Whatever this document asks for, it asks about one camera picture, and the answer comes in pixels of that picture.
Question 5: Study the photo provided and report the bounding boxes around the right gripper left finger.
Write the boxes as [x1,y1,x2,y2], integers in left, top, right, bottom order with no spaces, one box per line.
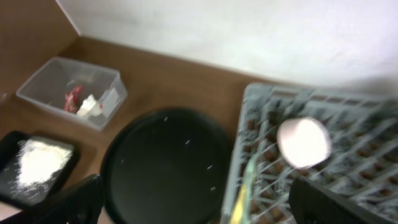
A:
[1,174,104,224]

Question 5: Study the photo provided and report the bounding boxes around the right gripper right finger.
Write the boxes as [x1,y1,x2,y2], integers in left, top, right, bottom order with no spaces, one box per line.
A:
[289,177,393,224]

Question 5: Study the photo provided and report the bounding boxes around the small pink bowl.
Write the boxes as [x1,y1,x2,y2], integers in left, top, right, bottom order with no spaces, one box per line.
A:
[277,117,332,169]

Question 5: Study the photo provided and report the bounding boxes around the light blue plastic spoon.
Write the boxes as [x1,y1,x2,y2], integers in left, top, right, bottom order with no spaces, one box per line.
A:
[241,153,259,224]

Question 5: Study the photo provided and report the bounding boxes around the yellow plastic knife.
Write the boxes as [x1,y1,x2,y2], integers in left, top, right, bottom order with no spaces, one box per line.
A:
[229,184,248,224]

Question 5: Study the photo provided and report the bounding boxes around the white tissue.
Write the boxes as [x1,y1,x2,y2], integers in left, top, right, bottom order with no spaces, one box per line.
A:
[76,94,102,118]

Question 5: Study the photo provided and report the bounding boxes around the red snack wrapper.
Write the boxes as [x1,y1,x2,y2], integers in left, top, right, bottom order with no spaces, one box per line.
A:
[64,85,82,113]

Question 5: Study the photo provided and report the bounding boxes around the grey dishwasher rack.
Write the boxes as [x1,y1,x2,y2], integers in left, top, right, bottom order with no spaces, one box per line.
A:
[221,83,397,223]

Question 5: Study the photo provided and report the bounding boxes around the black rectangular tray bin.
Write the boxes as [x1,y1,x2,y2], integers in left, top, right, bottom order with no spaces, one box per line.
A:
[1,131,80,210]

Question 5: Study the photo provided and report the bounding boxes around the spilled rice grains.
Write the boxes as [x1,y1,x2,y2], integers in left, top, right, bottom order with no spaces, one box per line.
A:
[11,139,73,199]

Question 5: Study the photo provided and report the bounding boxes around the round black serving tray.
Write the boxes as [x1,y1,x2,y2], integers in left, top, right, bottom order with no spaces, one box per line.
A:
[100,108,233,223]

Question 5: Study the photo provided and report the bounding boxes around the clear plastic bin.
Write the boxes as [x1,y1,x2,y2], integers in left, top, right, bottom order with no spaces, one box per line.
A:
[16,57,127,131]

